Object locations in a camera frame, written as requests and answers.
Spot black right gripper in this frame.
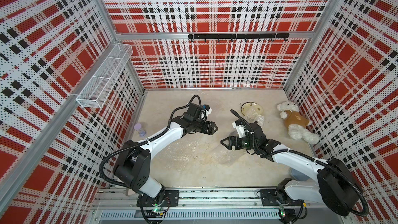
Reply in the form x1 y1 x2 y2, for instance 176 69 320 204
220 136 257 151

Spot cream dinner plate black characters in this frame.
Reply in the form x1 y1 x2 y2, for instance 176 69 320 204
240 102 264 117

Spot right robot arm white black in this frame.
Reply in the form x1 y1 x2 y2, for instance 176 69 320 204
225 110 370 217

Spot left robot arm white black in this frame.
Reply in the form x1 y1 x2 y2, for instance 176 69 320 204
98 117 218 201

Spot white teddy bear brown shirt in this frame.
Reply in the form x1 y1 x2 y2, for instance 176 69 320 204
276 101 320 145

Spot grey blue zip pouch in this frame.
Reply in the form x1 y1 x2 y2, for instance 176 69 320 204
289 168 310 181

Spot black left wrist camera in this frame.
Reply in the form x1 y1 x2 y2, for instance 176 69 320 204
186 103 212 121

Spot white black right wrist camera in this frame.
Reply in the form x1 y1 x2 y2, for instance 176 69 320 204
232 120 247 138

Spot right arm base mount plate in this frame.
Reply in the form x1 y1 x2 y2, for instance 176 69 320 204
256 188 301 206

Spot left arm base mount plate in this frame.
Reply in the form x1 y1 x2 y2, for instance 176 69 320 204
136 189 180 207

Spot black wall hook rail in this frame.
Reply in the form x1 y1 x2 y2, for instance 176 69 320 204
188 33 290 40

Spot white wire mesh shelf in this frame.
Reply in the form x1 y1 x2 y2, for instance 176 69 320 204
77 44 132 108

